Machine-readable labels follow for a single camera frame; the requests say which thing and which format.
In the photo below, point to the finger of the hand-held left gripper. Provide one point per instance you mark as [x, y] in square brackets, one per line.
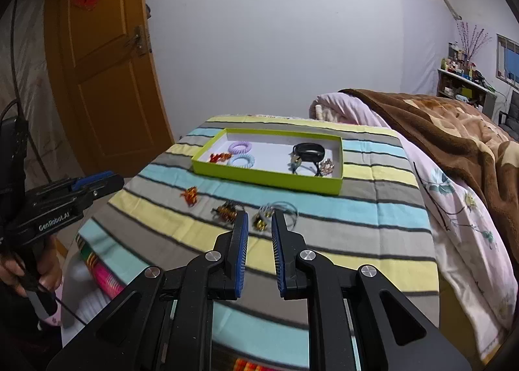
[97, 178]
[97, 194]

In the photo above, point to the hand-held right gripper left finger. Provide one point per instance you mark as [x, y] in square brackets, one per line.
[242, 249]

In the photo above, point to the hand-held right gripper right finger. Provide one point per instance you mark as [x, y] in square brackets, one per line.
[277, 249]

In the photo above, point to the brown amber hair clip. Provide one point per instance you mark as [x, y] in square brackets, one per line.
[226, 212]

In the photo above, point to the green cardboard box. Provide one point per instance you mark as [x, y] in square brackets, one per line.
[263, 178]

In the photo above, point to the orange hair clip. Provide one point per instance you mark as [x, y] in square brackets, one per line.
[190, 194]

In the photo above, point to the red hair clip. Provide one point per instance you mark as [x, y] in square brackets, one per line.
[217, 157]

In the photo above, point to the black wrist band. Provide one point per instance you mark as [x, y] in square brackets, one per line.
[302, 147]

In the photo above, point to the person's left hand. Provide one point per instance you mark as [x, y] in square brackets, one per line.
[50, 269]

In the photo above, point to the black box device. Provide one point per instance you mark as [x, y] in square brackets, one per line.
[14, 152]

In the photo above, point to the striped cloth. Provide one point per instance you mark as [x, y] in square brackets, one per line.
[344, 213]

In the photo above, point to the wooden door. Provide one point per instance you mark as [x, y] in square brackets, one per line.
[113, 103]

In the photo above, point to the plaid cloth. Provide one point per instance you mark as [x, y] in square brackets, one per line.
[101, 273]

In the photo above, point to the metal door latch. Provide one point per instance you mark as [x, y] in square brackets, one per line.
[138, 42]

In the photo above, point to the pink floral quilt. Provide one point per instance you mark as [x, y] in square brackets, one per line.
[458, 225]

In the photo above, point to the brown blanket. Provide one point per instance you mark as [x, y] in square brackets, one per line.
[446, 132]

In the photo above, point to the cluttered shelf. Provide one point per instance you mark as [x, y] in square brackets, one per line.
[462, 83]

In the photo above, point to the black chair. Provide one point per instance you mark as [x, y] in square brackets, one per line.
[511, 111]

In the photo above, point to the purple flower branches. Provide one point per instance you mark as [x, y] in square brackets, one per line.
[472, 42]

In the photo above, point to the window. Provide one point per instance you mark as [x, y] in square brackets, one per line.
[509, 61]

